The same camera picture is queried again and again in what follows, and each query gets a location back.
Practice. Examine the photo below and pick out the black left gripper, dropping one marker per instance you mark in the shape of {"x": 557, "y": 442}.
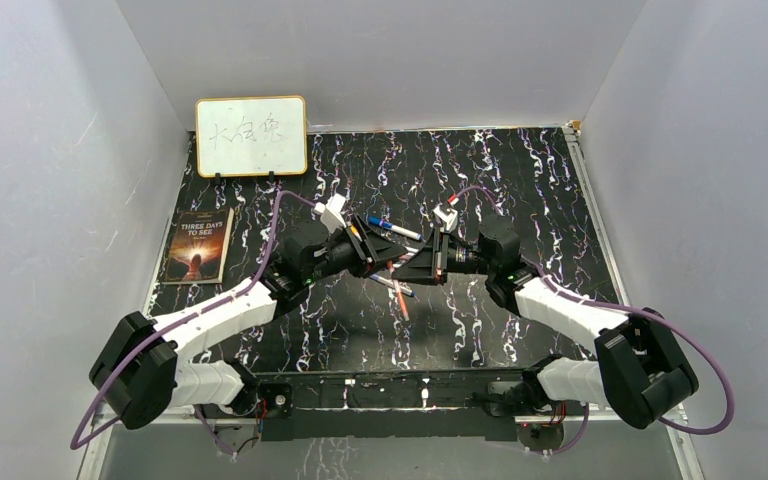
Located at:
{"x": 372, "y": 251}

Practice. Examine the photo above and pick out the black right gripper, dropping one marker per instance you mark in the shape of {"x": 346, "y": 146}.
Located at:
{"x": 427, "y": 265}

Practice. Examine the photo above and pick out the light blue capped marker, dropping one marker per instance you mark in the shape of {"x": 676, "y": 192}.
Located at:
{"x": 390, "y": 285}

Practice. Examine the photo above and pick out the blue capped whiteboard marker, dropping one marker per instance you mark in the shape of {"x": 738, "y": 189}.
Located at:
{"x": 413, "y": 235}

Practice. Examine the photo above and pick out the orange red pen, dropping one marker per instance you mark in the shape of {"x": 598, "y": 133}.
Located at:
{"x": 399, "y": 292}

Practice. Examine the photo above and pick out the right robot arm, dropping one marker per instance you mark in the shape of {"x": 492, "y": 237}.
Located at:
{"x": 637, "y": 367}

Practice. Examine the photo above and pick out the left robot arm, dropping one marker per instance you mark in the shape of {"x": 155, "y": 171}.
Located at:
{"x": 147, "y": 366}

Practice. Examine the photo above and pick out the yellow capped marker pen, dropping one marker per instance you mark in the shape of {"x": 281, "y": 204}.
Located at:
{"x": 355, "y": 232}

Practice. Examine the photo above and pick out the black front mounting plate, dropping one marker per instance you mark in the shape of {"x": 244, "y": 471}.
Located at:
{"x": 463, "y": 402}

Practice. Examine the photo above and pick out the dark paperback book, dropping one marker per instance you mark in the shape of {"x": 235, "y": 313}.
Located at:
{"x": 198, "y": 248}

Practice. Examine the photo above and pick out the small framed whiteboard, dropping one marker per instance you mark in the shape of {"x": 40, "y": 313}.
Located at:
{"x": 251, "y": 136}

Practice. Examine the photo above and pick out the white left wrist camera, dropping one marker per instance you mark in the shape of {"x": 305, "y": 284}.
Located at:
{"x": 331, "y": 213}

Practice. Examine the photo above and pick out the aluminium front rail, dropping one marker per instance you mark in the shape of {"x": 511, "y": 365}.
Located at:
{"x": 637, "y": 400}

